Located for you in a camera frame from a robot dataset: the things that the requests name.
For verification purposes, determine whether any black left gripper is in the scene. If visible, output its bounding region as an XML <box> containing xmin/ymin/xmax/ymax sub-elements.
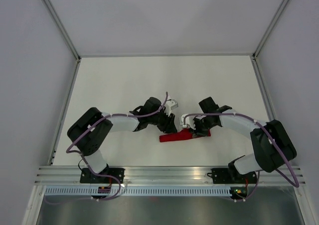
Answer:
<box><xmin>148</xmin><ymin>108</ymin><xmax>177</xmax><ymax>134</ymax></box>

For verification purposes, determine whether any red cloth napkin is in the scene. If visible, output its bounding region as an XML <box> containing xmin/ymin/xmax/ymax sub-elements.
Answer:
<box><xmin>159</xmin><ymin>128</ymin><xmax>211</xmax><ymax>142</ymax></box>

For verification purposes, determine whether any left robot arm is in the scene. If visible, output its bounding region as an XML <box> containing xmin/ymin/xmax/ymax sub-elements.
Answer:
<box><xmin>67</xmin><ymin>96</ymin><xmax>178</xmax><ymax>183</ymax></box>

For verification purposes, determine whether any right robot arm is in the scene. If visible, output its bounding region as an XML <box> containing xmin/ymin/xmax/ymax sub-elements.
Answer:
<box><xmin>180</xmin><ymin>97</ymin><xmax>299</xmax><ymax>187</ymax></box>

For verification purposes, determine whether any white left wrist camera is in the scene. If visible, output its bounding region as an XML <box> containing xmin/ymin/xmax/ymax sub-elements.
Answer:
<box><xmin>164</xmin><ymin>99</ymin><xmax>178</xmax><ymax>116</ymax></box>

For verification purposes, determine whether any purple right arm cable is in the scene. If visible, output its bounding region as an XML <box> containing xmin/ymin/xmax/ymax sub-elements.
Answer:
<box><xmin>180</xmin><ymin>112</ymin><xmax>300</xmax><ymax>188</ymax></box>

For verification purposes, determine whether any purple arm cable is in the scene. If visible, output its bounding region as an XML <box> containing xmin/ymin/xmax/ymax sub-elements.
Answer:
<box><xmin>65</xmin><ymin>91</ymin><xmax>169</xmax><ymax>181</ymax></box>
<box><xmin>180</xmin><ymin>112</ymin><xmax>300</xmax><ymax>188</ymax></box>

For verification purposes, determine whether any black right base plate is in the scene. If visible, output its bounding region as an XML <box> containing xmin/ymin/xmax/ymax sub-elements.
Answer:
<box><xmin>206</xmin><ymin>168</ymin><xmax>257</xmax><ymax>185</ymax></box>

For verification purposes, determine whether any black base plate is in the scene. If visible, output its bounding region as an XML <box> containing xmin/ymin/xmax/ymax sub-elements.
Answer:
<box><xmin>80</xmin><ymin>168</ymin><xmax>125</xmax><ymax>184</ymax></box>
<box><xmin>206</xmin><ymin>168</ymin><xmax>257</xmax><ymax>185</ymax></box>

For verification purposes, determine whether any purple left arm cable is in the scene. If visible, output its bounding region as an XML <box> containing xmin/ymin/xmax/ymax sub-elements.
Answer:
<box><xmin>65</xmin><ymin>91</ymin><xmax>169</xmax><ymax>181</ymax></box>

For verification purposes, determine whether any white slotted cable duct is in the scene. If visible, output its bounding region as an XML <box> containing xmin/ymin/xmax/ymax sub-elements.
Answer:
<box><xmin>45</xmin><ymin>186</ymin><xmax>231</xmax><ymax>197</ymax></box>

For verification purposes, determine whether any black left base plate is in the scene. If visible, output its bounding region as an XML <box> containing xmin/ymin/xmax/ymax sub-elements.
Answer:
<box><xmin>80</xmin><ymin>168</ymin><xmax>125</xmax><ymax>184</ymax></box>

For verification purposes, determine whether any aluminium front rail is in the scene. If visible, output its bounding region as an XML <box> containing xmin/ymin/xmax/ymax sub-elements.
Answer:
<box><xmin>34</xmin><ymin>164</ymin><xmax>307</xmax><ymax>186</ymax></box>

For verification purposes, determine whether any right aluminium frame post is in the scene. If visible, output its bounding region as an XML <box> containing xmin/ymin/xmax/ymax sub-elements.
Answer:
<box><xmin>251</xmin><ymin>0</ymin><xmax>291</xmax><ymax>60</ymax></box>

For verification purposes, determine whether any aluminium frame post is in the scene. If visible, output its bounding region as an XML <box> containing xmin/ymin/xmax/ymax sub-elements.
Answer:
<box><xmin>42</xmin><ymin>0</ymin><xmax>81</xmax><ymax>62</ymax></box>
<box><xmin>251</xmin><ymin>0</ymin><xmax>291</xmax><ymax>60</ymax></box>

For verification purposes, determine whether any left aluminium frame post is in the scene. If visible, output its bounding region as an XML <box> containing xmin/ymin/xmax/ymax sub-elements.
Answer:
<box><xmin>42</xmin><ymin>0</ymin><xmax>81</xmax><ymax>62</ymax></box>

